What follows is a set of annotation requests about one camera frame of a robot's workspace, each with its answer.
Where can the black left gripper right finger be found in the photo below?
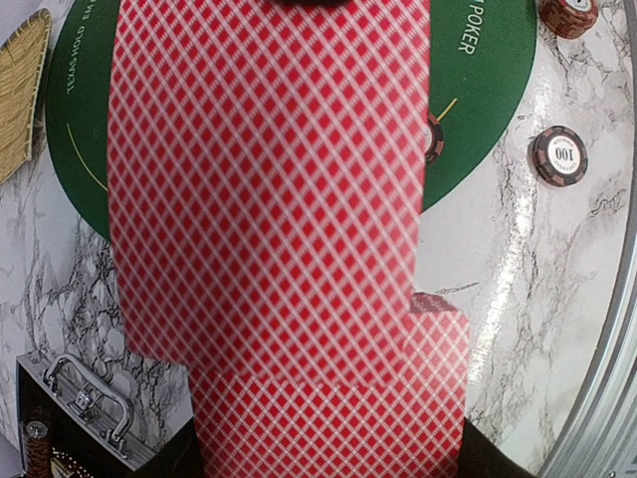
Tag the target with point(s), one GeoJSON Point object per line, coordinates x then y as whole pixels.
{"type": "Point", "coordinates": [480, 458]}

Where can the aluminium poker case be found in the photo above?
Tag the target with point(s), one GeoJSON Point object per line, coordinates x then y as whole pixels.
{"type": "Point", "coordinates": [91, 422]}

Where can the red backed card deck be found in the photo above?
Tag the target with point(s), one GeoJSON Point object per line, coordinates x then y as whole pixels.
{"type": "Point", "coordinates": [409, 427]}

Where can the red black chip row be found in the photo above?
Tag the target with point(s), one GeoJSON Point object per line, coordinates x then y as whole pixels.
{"type": "Point", "coordinates": [35, 428]}

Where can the red poker chip stack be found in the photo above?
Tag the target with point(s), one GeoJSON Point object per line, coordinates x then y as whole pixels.
{"type": "Point", "coordinates": [568, 19]}

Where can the green round poker mat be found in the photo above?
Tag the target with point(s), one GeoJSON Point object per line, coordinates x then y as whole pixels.
{"type": "Point", "coordinates": [482, 54]}

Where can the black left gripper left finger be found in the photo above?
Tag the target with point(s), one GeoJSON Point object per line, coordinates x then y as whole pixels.
{"type": "Point", "coordinates": [180, 457]}

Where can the woven bamboo tray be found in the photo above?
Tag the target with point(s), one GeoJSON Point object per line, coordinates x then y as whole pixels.
{"type": "Point", "coordinates": [23, 58]}

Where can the black poker chip stack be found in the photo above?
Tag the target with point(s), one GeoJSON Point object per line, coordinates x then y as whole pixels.
{"type": "Point", "coordinates": [559, 156]}

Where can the red backed playing card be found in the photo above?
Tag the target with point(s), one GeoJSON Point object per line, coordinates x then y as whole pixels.
{"type": "Point", "coordinates": [265, 168]}

